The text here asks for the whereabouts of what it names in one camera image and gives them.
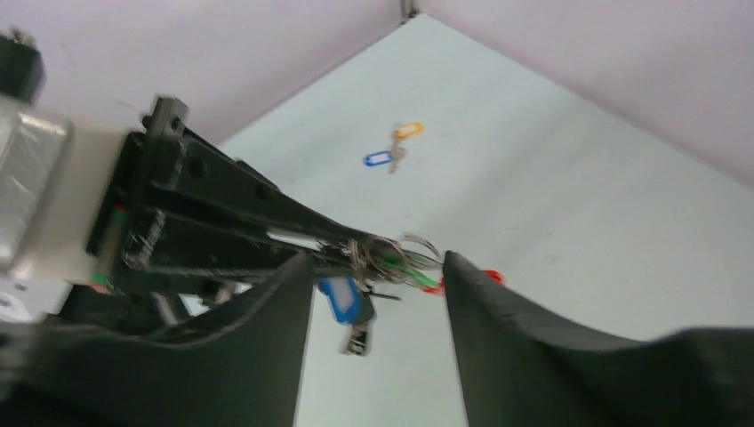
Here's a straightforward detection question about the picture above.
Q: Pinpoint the key with yellow tag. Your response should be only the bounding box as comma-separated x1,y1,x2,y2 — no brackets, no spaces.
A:
389,122,424,158

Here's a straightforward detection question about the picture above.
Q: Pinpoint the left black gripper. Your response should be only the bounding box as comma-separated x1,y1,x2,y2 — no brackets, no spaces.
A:
1,29,376,327

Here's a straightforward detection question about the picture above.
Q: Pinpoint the key with green tag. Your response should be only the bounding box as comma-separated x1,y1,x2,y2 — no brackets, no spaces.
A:
378,251,442,293

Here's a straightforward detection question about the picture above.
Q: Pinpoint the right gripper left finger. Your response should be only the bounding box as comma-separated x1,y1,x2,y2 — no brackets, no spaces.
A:
1,254,314,426

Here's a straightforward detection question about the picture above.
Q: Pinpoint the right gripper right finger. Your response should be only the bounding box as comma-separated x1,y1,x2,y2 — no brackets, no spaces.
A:
443,252,753,426

